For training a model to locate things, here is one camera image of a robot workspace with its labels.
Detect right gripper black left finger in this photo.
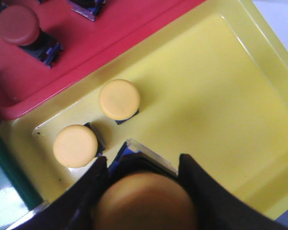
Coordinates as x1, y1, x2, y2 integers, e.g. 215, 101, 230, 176
10, 157, 109, 230

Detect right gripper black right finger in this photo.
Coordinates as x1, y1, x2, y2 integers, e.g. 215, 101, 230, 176
179, 154, 288, 230

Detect yellow mushroom push button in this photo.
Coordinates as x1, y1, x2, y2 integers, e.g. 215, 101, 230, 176
98, 79, 141, 125

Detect red mushroom push button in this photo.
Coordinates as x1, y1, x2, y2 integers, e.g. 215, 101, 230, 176
67, 0, 106, 22

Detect green conveyor belt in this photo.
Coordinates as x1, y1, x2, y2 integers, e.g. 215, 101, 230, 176
0, 137, 44, 230

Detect yellow plastic tray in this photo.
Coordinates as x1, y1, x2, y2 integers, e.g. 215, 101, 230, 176
0, 0, 288, 219

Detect orange red object at edge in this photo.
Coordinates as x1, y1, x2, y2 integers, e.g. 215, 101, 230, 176
0, 0, 200, 120

